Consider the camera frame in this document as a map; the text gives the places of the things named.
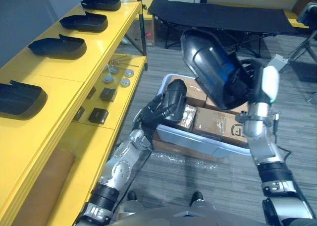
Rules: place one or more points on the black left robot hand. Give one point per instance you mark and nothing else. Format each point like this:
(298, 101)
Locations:
(147, 115)

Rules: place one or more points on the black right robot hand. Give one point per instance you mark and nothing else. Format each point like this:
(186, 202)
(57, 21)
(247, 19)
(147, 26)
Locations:
(270, 83)

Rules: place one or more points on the small black plastic housing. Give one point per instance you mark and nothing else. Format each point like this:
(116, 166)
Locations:
(176, 94)

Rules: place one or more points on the large black plastic housing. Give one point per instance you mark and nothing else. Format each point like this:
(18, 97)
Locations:
(210, 67)

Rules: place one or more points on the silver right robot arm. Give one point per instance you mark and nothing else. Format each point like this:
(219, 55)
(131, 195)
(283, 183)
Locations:
(270, 161)

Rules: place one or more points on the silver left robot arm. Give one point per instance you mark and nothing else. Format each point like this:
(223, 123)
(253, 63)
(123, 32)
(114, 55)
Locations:
(121, 169)

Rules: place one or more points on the yellow metal shelf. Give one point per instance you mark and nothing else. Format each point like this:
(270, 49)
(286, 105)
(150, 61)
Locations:
(74, 70)

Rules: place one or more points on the white electrical box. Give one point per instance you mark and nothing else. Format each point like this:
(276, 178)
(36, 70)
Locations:
(279, 61)

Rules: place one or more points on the plastic wrapped cardboard box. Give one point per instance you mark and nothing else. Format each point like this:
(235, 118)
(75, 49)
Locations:
(186, 118)

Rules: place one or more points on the grey round disc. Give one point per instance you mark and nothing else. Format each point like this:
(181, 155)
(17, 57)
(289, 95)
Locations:
(125, 82)
(108, 78)
(114, 69)
(128, 73)

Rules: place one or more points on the small black box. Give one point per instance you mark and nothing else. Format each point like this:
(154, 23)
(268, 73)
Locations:
(98, 115)
(79, 113)
(108, 94)
(91, 92)

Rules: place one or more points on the grey plastic bin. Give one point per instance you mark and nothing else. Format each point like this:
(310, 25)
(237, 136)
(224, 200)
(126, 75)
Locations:
(198, 139)

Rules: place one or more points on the clear plastic wrap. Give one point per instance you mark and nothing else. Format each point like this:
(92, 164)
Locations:
(188, 160)

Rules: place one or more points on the printed brown cardboard box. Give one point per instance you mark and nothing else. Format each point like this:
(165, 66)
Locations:
(218, 124)

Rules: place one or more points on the dark left robot foot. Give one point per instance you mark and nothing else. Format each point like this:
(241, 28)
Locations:
(131, 195)

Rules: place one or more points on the dark robot foot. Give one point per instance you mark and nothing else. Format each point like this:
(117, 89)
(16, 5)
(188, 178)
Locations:
(131, 195)
(196, 197)

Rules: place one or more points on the cardboard box with red print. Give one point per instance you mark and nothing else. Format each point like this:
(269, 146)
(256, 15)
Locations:
(149, 34)

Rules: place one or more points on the black folding cot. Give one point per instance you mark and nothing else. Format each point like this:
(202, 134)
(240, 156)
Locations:
(218, 13)

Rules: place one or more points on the dark right robot foot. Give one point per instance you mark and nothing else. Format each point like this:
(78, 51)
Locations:
(196, 197)

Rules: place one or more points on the silver robot torso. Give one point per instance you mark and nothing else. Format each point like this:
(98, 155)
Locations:
(188, 216)

